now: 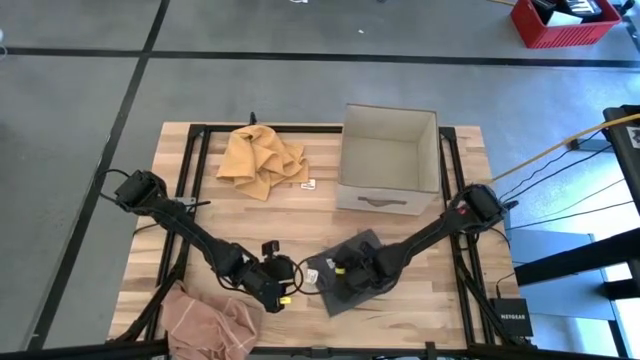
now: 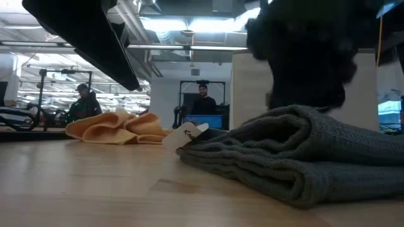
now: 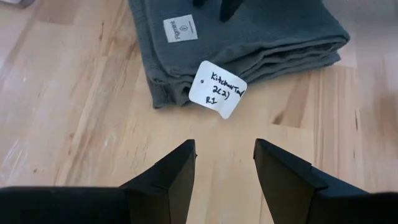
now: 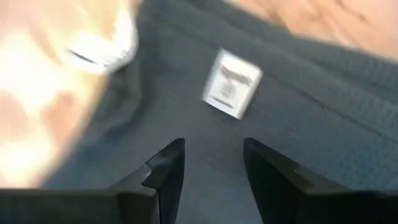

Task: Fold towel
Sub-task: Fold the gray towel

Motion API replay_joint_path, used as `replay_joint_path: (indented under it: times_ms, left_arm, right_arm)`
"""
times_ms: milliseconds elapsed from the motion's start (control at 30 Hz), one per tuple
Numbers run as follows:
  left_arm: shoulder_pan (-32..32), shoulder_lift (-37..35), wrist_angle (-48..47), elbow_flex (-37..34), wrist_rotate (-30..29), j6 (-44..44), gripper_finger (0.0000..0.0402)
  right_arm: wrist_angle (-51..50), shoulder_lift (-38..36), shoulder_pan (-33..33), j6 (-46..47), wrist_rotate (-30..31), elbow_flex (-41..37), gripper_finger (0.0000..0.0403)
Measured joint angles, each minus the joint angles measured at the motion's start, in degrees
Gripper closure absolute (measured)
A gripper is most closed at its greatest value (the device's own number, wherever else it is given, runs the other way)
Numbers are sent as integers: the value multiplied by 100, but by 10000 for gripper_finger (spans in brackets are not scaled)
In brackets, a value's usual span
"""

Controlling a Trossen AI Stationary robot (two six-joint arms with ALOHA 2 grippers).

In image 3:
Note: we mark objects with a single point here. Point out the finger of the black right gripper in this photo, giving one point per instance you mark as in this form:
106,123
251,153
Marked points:
199,2
228,7

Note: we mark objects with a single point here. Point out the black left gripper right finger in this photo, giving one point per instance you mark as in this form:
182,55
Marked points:
311,202

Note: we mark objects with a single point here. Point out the white tag of grey towel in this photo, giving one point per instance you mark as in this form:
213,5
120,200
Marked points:
217,90

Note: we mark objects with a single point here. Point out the dark grey towel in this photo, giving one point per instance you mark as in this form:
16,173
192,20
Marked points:
248,40

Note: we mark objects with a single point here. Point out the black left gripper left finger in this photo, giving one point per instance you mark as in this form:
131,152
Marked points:
140,205

